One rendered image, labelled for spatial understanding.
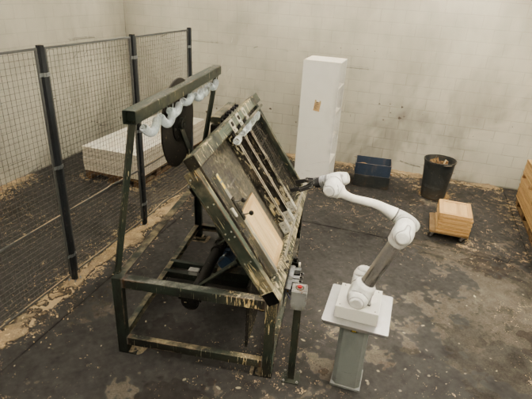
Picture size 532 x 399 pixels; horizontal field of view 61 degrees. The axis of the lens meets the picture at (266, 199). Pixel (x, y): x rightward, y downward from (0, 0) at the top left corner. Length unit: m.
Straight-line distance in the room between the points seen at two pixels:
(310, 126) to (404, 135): 2.05
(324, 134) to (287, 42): 2.17
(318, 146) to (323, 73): 1.17
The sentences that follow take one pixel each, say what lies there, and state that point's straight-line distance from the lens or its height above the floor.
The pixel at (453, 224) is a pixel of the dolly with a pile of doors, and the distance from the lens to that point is 6.53.
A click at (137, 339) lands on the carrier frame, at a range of 4.25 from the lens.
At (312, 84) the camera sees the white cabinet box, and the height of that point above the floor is 1.69.
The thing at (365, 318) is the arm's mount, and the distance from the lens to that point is 3.56.
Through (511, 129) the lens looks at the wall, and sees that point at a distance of 8.77.
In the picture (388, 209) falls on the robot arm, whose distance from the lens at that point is 3.21.
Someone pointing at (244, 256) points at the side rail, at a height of 1.18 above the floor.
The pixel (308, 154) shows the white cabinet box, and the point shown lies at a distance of 7.54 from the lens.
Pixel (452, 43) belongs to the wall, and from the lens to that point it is 8.42.
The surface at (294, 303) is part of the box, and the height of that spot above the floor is 0.82.
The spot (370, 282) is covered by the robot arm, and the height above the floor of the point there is 1.17.
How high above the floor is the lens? 2.99
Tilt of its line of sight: 25 degrees down
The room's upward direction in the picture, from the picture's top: 3 degrees clockwise
